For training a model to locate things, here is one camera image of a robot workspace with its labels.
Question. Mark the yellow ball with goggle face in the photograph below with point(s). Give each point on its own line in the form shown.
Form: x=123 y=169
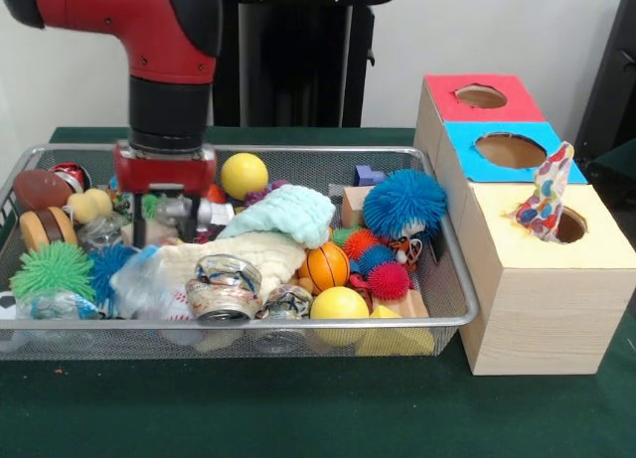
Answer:
x=244 y=175

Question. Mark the orange toy basketball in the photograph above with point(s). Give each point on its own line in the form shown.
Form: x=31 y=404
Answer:
x=324 y=265

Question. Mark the silver drink can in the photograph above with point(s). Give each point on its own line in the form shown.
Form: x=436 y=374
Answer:
x=223 y=289

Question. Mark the brown toy football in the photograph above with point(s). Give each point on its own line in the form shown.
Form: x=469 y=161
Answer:
x=40 y=189

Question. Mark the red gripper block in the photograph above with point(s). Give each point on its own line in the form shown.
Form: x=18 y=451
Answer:
x=164 y=175

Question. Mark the purple spiky monster toy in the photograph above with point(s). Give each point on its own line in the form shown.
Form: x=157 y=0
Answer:
x=256 y=196

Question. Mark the plain yellow ball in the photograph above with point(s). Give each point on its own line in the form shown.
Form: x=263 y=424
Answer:
x=340 y=306

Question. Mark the small blue spiky puffer ball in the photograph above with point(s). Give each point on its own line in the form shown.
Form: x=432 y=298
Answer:
x=107 y=266

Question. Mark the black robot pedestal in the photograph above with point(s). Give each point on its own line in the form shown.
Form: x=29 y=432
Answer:
x=298 y=55

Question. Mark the cream knitted cloth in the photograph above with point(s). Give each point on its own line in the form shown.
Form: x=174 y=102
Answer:
x=248 y=259

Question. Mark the wooden box with three holes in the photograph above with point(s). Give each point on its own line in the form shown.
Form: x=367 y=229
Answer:
x=546 y=319

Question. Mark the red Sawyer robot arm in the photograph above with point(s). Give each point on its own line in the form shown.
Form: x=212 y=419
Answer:
x=164 y=31

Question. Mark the green spiky puffer ball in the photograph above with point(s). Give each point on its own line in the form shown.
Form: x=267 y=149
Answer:
x=52 y=271

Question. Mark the mint green knitted cloth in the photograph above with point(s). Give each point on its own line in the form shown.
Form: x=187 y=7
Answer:
x=288 y=212

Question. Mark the confetti print cloth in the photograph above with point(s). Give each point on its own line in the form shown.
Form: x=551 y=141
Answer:
x=546 y=199

